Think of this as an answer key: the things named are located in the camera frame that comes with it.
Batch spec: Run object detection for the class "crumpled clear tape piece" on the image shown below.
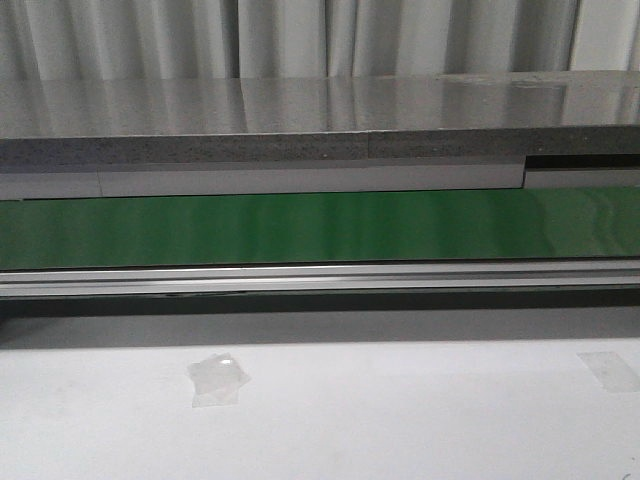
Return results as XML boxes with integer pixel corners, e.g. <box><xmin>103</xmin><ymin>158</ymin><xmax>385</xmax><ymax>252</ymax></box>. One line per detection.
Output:
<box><xmin>187</xmin><ymin>353</ymin><xmax>250</xmax><ymax>408</ymax></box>

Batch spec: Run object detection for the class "green conveyor belt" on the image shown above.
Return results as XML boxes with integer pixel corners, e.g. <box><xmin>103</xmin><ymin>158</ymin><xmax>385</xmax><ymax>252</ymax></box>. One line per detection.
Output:
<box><xmin>1</xmin><ymin>187</ymin><xmax>639</xmax><ymax>270</ymax></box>

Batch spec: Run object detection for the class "grey stone countertop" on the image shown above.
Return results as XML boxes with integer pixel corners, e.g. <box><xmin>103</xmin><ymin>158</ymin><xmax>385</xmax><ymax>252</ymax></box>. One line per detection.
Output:
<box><xmin>0</xmin><ymin>69</ymin><xmax>640</xmax><ymax>201</ymax></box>

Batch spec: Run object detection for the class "flat clear tape strip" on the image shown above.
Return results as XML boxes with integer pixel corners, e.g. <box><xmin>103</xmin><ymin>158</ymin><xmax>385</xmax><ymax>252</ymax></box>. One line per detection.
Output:
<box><xmin>577</xmin><ymin>352</ymin><xmax>639</xmax><ymax>393</ymax></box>

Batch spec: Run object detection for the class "white pleated curtain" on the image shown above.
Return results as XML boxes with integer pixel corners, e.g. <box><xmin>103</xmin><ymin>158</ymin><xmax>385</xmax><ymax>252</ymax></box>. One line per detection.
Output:
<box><xmin>1</xmin><ymin>1</ymin><xmax>639</xmax><ymax>80</ymax></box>

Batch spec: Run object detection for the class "aluminium conveyor side rail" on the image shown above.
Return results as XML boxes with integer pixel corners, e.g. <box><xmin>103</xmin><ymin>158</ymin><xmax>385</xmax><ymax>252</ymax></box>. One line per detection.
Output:
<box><xmin>1</xmin><ymin>259</ymin><xmax>639</xmax><ymax>299</ymax></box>

